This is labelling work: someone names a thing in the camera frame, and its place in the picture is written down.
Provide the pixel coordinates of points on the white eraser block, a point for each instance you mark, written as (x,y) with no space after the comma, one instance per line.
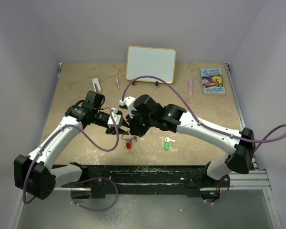
(96,85)

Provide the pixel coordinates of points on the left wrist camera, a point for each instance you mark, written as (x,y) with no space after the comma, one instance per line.
(116,118)

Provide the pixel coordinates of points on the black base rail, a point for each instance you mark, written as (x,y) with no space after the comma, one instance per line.
(190,181)

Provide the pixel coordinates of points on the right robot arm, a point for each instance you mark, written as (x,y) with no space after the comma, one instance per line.
(178,120)

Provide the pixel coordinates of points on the small whiteboard on stand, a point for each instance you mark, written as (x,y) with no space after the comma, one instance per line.
(150,61)

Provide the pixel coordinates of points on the keyring with tagged keys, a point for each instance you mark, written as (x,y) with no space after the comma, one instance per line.
(129,141)

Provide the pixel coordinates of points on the blue paperback book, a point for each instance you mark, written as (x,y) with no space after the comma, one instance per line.
(212,81)

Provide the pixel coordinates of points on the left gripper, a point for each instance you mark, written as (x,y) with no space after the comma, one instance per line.
(112,131)

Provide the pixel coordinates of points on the aluminium frame rail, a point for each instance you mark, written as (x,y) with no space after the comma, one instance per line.
(254,179)

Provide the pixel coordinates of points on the key with green tag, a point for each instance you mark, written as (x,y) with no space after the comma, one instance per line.
(167,142)

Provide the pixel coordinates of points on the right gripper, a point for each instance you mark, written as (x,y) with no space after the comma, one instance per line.
(135,130)

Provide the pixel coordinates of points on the yellow white marker pen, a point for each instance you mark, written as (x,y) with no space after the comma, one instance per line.
(117,80)

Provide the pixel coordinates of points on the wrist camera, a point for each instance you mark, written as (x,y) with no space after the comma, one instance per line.
(127,103)
(116,118)

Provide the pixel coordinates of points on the pink highlighter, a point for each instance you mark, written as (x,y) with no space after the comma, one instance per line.
(190,88)

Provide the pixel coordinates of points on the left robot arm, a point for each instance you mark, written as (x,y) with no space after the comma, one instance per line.
(34,173)

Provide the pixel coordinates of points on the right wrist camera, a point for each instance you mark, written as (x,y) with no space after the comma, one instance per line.
(127,103)

